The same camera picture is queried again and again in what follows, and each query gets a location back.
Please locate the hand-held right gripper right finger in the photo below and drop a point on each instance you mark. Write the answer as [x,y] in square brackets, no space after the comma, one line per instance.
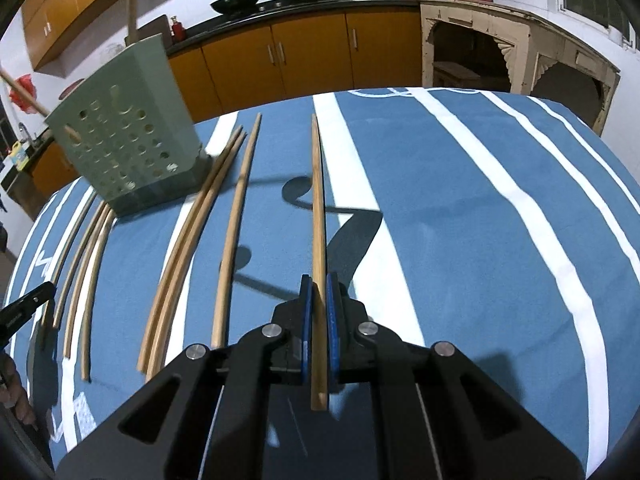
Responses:
[332,325]

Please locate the orange wall cabinet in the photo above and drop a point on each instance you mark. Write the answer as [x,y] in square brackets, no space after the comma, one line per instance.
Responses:
[75,5]

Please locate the green perforated chopstick holder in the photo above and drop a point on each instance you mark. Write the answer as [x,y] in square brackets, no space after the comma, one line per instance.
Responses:
[150,90]

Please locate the yellow detergent bottle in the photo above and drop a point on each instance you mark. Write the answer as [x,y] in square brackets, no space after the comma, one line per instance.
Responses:
[21,157]

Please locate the blue white striped tablecloth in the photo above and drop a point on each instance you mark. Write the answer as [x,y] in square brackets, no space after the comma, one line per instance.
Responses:
[450,260]

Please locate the wooden chopstick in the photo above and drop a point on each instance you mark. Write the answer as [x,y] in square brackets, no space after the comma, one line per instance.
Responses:
[169,270]
[181,270]
[94,280]
[69,260]
[318,210]
[79,270]
[132,0]
[25,96]
[235,240]

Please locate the small red bottle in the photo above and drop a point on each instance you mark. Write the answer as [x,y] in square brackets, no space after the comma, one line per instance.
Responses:
[178,30]

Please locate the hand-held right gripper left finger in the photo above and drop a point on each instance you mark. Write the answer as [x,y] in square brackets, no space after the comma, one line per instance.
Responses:
[306,320]

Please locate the white carved wooden cabinet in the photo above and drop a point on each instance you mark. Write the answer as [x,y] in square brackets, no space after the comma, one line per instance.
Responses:
[475,15]

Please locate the dark wooden cutting board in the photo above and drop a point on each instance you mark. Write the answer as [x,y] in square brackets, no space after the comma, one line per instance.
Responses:
[157,30]

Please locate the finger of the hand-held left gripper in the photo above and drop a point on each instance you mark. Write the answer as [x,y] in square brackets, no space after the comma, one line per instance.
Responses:
[30,305]

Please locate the red plastic bag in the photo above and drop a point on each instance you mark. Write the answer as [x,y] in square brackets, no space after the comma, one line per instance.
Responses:
[24,91]

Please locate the orange base cabinets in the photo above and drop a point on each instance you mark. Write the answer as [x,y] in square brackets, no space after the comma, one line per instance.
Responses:
[310,55]

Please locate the person's left hand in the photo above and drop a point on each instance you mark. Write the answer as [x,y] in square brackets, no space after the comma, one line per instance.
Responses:
[15,390]

